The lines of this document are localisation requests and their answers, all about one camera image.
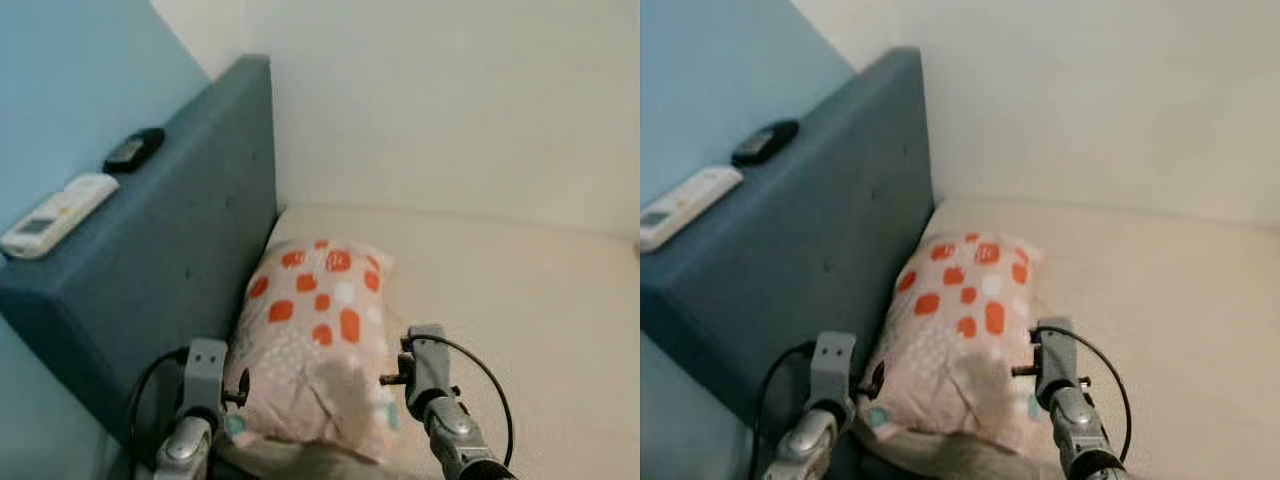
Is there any pink spotted pillow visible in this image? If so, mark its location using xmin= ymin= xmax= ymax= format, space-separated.
xmin=858 ymin=232 xmax=1048 ymax=462
xmin=222 ymin=238 xmax=403 ymax=467

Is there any beige sheeted mattress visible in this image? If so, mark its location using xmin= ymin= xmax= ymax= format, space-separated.
xmin=858 ymin=195 xmax=1280 ymax=480
xmin=215 ymin=205 xmax=641 ymax=480

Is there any blue upholstered bed headboard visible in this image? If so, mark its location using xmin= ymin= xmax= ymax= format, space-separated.
xmin=640 ymin=47 xmax=937 ymax=423
xmin=0 ymin=55 xmax=280 ymax=443

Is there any white remote control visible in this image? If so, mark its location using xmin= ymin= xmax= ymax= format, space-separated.
xmin=0 ymin=173 xmax=120 ymax=261
xmin=640 ymin=165 xmax=745 ymax=253

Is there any small black device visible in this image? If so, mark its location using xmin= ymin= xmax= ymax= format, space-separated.
xmin=103 ymin=127 xmax=167 ymax=174
xmin=731 ymin=119 xmax=800 ymax=167

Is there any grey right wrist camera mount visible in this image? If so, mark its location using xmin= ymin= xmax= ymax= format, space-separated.
xmin=404 ymin=323 xmax=452 ymax=417
xmin=1034 ymin=317 xmax=1077 ymax=407

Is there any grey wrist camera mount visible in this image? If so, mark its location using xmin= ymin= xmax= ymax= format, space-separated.
xmin=183 ymin=338 xmax=230 ymax=427
xmin=811 ymin=331 xmax=858 ymax=417
xmin=1034 ymin=317 xmax=1077 ymax=407
xmin=404 ymin=323 xmax=452 ymax=417

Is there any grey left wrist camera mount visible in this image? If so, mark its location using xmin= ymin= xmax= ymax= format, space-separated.
xmin=183 ymin=338 xmax=230 ymax=427
xmin=811 ymin=331 xmax=858 ymax=417

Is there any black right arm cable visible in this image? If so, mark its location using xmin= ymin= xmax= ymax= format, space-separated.
xmin=400 ymin=333 xmax=514 ymax=467
xmin=1030 ymin=325 xmax=1134 ymax=462

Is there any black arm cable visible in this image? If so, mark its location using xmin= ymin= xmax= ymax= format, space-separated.
xmin=1030 ymin=325 xmax=1134 ymax=462
xmin=127 ymin=347 xmax=191 ymax=473
xmin=400 ymin=333 xmax=514 ymax=467
xmin=750 ymin=342 xmax=819 ymax=473

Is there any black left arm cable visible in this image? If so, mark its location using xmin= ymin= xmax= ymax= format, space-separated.
xmin=750 ymin=342 xmax=819 ymax=473
xmin=127 ymin=347 xmax=191 ymax=473

